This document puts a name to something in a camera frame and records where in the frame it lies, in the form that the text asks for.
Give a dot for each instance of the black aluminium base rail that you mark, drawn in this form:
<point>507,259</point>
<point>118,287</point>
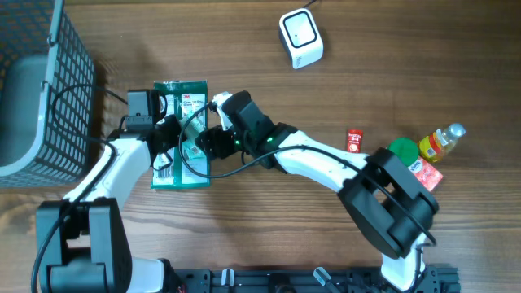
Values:
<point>363,279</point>

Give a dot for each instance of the yellow oil bottle silver cap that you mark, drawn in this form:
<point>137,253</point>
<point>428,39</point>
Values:
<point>436,146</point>

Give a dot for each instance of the white barcode scanner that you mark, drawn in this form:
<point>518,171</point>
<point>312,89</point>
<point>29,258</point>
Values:
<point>300,37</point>

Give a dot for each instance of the green lid round container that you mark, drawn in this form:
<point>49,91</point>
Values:
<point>405,149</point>

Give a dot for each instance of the teal snack bar wrapper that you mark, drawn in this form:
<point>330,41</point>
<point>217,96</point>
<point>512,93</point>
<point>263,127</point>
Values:
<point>190,150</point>

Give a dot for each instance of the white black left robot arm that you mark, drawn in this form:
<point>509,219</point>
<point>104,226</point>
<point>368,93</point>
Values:
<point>81,239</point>

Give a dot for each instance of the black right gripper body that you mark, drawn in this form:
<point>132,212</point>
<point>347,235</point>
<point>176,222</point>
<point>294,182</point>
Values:
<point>227,142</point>

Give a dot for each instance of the grey plastic mesh basket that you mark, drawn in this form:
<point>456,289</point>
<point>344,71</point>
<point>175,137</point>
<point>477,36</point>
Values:
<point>47,98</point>

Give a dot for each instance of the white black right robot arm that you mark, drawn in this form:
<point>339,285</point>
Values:
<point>391,208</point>

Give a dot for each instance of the red white juice carton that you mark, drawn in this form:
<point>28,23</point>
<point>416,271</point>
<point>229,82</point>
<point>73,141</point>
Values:
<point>428,175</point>

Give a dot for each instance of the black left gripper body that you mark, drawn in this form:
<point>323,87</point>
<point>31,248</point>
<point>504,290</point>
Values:
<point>171,129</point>

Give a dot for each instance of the green 3M sponge package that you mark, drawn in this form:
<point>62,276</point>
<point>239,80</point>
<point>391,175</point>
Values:
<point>172,170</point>

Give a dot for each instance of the red Nescafe coffee stick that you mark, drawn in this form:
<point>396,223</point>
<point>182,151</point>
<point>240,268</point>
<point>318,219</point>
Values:
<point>354,139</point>

